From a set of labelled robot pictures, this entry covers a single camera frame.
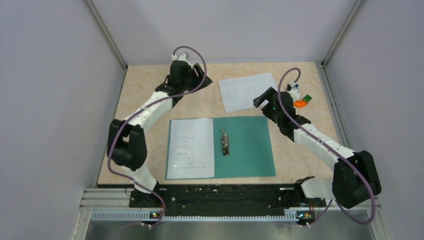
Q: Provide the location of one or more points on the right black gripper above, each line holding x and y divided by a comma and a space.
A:
267, 95

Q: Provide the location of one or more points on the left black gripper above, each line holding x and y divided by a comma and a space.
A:
200, 73

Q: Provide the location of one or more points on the white paper sheets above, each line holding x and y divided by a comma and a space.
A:
238, 93

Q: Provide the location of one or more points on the green plastic folder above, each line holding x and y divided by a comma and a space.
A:
250, 149

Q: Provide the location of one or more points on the printed white paper sheet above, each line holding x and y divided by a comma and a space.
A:
191, 152

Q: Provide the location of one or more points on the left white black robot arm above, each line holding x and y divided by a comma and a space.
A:
127, 145

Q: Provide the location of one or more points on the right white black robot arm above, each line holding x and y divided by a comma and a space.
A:
355, 178

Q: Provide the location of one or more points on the metal folder clip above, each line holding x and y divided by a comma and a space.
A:
225, 142

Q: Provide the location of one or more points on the orange curved toy block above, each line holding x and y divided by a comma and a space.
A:
301, 103

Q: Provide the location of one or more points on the green toy brick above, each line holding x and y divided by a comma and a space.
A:
307, 98

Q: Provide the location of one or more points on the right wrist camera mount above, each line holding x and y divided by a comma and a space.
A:
293, 91

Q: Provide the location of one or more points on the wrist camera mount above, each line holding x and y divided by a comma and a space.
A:
293, 91
184, 57

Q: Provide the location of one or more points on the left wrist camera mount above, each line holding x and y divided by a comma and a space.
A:
184, 57

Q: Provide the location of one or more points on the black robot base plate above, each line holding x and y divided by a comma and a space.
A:
219, 200

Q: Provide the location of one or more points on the aluminium frame rail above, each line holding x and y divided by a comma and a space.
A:
105, 198

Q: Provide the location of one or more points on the grey slotted cable duct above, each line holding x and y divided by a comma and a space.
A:
147, 216

